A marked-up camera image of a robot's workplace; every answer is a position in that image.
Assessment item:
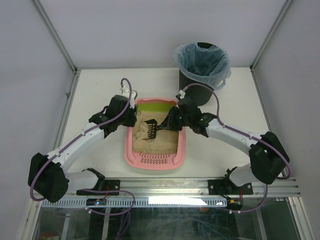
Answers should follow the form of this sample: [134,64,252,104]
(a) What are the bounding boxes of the beige litter pellets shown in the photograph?
[132,111,179,154]

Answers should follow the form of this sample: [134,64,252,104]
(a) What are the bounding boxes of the litter clump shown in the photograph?
[138,121,149,133]
[134,132,143,139]

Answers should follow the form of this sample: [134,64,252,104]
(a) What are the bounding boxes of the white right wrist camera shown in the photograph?
[175,90,186,101]

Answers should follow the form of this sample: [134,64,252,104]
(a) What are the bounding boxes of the black litter scoop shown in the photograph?
[144,119,171,140]

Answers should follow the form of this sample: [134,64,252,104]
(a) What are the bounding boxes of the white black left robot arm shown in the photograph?
[27,91,138,203]

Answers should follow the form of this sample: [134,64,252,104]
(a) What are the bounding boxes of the blue plastic bin liner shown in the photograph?
[171,42,231,90]

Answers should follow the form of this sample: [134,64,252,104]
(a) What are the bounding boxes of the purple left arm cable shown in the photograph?
[29,77,137,238]

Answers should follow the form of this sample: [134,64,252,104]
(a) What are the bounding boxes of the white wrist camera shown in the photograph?
[121,85,138,109]
[175,90,186,101]

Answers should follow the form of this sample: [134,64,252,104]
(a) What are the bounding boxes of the black ribbed trash bin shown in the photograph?
[179,42,214,107]

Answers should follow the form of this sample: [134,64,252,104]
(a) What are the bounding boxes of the aluminium mounting rail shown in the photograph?
[31,176,300,200]

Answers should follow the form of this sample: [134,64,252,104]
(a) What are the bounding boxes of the white slotted cable duct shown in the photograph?
[41,196,227,209]

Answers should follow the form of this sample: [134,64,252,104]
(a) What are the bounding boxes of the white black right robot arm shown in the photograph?
[158,97,290,195]

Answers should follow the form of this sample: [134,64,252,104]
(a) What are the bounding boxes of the pink litter box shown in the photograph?
[124,97,187,171]

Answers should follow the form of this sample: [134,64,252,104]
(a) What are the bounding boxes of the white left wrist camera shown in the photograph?
[121,85,138,109]

